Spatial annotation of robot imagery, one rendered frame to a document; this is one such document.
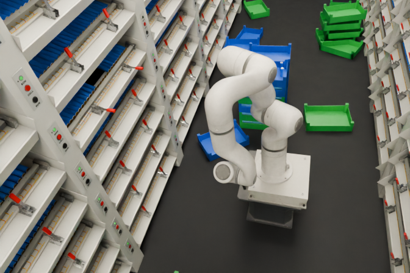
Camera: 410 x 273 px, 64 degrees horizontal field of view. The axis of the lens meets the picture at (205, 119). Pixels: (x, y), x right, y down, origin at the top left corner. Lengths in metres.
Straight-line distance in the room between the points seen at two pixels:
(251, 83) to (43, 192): 0.74
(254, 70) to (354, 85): 1.83
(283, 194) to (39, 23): 1.21
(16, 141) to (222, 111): 0.60
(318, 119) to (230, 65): 1.45
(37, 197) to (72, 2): 0.62
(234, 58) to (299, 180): 0.80
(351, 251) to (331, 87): 1.30
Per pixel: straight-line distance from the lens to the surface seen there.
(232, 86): 1.04
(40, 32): 1.07
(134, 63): 1.53
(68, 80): 1.18
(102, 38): 1.35
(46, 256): 1.28
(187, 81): 2.31
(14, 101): 1.01
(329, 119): 2.48
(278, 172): 1.64
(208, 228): 1.94
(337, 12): 3.23
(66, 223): 1.31
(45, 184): 1.17
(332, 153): 2.27
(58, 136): 1.12
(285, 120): 1.37
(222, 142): 1.15
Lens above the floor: 1.73
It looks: 44 degrees down
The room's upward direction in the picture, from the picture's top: 9 degrees counter-clockwise
